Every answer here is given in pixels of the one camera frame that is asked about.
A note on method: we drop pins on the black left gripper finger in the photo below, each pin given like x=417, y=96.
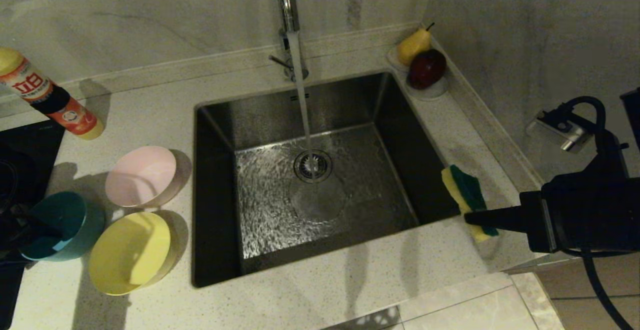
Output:
x=40, y=232

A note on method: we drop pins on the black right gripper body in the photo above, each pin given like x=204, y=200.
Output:
x=590, y=215

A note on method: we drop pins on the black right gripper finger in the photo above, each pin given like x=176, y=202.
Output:
x=500, y=219

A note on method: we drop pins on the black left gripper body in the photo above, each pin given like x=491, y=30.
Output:
x=10, y=235

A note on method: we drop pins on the blue plastic bowl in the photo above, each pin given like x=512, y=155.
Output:
x=75, y=242

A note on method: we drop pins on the green and yellow sponge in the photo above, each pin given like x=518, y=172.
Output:
x=462, y=185

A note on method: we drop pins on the dish soap bottle orange label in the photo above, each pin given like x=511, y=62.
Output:
x=60, y=109

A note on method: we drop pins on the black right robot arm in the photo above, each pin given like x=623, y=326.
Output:
x=634, y=114

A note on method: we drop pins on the stainless steel sink basin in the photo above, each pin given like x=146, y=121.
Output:
x=400, y=180

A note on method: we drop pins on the black glass cooktop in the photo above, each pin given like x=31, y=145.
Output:
x=27, y=154

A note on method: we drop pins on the wood tone cabinet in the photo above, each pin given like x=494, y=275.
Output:
x=560, y=300

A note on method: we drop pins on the yellow plastic bowl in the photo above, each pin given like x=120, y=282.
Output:
x=130, y=255

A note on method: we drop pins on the pink plastic bowl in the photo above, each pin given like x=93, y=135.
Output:
x=142, y=177

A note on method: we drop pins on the small white dish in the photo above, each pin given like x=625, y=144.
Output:
x=430, y=93

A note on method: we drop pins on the dark red apple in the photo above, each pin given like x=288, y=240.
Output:
x=426, y=68

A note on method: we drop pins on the round metal drain strainer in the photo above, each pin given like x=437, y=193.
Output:
x=320, y=170

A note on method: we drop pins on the yellow pear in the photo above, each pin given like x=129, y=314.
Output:
x=413, y=46

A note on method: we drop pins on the running water stream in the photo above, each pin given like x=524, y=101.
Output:
x=301, y=89

